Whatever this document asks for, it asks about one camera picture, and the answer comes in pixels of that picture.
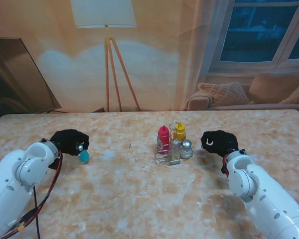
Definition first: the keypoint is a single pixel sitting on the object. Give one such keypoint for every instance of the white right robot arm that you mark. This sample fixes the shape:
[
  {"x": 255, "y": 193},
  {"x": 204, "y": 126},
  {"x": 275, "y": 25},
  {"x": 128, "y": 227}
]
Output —
[{"x": 261, "y": 196}]

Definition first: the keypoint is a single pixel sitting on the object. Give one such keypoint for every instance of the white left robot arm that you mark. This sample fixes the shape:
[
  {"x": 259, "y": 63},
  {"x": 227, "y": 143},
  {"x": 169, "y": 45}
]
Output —
[{"x": 17, "y": 174}]

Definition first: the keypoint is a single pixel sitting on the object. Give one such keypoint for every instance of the yellow squeeze bottle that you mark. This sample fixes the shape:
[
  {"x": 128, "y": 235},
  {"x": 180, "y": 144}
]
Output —
[{"x": 180, "y": 133}]

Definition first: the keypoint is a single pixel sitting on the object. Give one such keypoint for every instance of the printed tripod floor lamp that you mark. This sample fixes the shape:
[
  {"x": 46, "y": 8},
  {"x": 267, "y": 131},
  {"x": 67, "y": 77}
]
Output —
[{"x": 104, "y": 12}]

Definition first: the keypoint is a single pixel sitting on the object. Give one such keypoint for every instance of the red squeeze bottle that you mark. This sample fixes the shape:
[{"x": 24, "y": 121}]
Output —
[{"x": 163, "y": 137}]

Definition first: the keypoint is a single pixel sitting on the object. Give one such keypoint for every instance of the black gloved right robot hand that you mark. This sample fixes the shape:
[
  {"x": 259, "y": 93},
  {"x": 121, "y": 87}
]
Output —
[{"x": 219, "y": 144}]

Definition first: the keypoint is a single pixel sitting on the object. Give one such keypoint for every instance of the blue shaker with metal lid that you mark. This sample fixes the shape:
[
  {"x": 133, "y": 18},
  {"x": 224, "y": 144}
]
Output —
[{"x": 84, "y": 156}]

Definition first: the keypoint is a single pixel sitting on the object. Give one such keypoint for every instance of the glass salt shaker metal lid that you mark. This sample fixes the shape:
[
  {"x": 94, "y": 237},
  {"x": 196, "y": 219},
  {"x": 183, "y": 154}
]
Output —
[{"x": 187, "y": 149}]

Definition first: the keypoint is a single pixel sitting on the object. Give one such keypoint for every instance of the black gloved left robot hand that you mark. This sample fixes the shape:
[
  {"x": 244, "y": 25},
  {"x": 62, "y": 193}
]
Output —
[{"x": 67, "y": 142}]

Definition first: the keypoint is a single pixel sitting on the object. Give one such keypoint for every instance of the square clear glass oil bottle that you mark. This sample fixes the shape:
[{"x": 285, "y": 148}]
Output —
[{"x": 175, "y": 154}]

